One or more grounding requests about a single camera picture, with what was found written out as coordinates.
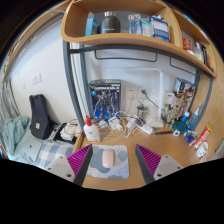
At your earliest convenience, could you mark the white wall switch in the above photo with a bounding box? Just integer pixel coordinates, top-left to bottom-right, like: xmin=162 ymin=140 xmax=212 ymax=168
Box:
xmin=31 ymin=73 xmax=43 ymax=85

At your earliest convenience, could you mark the white cardboard box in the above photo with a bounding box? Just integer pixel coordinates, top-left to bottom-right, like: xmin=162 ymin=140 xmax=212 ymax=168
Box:
xmin=59 ymin=123 xmax=79 ymax=141

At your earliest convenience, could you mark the teal blanket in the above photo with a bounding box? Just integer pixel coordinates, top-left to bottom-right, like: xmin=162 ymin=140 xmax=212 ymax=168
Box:
xmin=3 ymin=115 xmax=31 ymax=156

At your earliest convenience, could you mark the pink computer mouse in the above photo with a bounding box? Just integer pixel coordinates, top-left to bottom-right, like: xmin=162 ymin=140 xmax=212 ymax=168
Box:
xmin=101 ymin=148 xmax=116 ymax=169

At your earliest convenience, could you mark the tangle of white cables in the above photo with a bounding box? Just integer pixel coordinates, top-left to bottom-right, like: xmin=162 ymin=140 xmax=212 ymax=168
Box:
xmin=96 ymin=111 xmax=158 ymax=141

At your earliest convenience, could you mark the colourful printed figure box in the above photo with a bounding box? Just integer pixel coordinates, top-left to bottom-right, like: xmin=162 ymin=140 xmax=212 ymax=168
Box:
xmin=173 ymin=78 xmax=197 ymax=111

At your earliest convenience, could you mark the blue canister with white cap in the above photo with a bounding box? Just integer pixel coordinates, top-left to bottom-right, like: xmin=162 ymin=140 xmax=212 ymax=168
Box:
xmin=180 ymin=111 xmax=191 ymax=125

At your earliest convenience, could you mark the brown tree-man figure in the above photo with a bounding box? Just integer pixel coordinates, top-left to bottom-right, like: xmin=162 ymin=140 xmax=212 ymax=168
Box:
xmin=164 ymin=96 xmax=184 ymax=125

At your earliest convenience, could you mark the white mug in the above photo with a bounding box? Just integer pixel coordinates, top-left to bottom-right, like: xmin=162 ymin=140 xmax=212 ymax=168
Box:
xmin=196 ymin=141 xmax=210 ymax=158

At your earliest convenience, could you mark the silver laptop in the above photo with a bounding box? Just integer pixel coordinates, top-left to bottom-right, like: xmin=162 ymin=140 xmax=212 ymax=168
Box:
xmin=20 ymin=134 xmax=44 ymax=163

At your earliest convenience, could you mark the red snack tube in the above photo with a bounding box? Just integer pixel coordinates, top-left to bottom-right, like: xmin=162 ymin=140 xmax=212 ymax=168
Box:
xmin=193 ymin=123 xmax=214 ymax=150

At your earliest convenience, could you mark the white power strip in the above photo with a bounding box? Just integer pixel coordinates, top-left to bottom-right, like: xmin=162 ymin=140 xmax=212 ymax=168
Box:
xmin=139 ymin=123 xmax=156 ymax=135

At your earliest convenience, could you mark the white wall socket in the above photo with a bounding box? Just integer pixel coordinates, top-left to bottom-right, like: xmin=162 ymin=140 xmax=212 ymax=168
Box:
xmin=124 ymin=87 xmax=138 ymax=101
xmin=137 ymin=87 xmax=152 ymax=100

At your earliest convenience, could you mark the blue spray bottle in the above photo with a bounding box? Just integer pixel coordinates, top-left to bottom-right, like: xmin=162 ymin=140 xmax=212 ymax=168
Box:
xmin=187 ymin=103 xmax=203 ymax=132

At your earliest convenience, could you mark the wooden shelf unit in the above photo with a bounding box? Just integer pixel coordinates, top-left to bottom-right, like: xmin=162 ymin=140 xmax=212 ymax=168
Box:
xmin=60 ymin=0 xmax=218 ymax=78

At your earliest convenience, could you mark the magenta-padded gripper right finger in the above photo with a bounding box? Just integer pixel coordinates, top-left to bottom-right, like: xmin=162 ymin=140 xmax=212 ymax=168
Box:
xmin=134 ymin=143 xmax=184 ymax=185

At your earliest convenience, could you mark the blue packet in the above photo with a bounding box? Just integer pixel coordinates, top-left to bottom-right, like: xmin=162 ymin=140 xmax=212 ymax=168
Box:
xmin=184 ymin=130 xmax=198 ymax=147

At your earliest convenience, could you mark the white charger cube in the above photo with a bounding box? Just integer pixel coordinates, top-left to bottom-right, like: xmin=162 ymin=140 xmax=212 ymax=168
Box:
xmin=108 ymin=116 xmax=123 ymax=132

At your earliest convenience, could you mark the white wall box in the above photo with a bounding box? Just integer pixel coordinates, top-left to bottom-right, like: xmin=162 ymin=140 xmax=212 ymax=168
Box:
xmin=165 ymin=91 xmax=176 ymax=106

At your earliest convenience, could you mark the white desk lamp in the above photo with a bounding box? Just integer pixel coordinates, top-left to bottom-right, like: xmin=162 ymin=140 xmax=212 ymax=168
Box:
xmin=106 ymin=66 xmax=166 ymax=129

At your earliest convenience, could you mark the dark cable with green plug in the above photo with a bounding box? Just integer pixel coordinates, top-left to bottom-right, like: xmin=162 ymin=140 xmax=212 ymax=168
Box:
xmin=141 ymin=89 xmax=160 ymax=110

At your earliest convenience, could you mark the grey metal desk frame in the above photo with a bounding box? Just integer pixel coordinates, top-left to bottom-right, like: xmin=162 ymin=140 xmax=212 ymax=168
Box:
xmin=63 ymin=41 xmax=214 ymax=134

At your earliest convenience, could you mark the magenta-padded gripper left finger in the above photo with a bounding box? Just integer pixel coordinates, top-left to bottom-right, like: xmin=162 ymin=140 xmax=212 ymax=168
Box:
xmin=44 ymin=143 xmax=94 ymax=187

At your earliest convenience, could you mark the blue plaid bedding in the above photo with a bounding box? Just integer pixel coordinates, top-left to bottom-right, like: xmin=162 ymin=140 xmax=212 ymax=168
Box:
xmin=34 ymin=139 xmax=76 ymax=169

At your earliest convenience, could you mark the white pump bottle, red cap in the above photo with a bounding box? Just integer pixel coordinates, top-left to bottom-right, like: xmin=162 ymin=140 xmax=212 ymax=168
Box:
xmin=83 ymin=115 xmax=102 ymax=144

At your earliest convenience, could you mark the robot model kit box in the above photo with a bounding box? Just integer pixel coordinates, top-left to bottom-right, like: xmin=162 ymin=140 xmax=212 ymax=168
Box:
xmin=88 ymin=79 xmax=122 ymax=122

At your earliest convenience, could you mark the clear glass jar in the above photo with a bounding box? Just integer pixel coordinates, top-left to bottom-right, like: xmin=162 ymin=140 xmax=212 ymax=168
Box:
xmin=137 ymin=103 xmax=149 ymax=123

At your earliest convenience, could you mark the cloud-print mouse pad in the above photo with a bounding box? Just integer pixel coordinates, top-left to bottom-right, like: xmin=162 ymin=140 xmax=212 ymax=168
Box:
xmin=85 ymin=144 xmax=130 ymax=180

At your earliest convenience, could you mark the teal bowl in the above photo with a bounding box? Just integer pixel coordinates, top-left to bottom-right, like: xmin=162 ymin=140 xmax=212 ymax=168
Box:
xmin=172 ymin=120 xmax=188 ymax=135

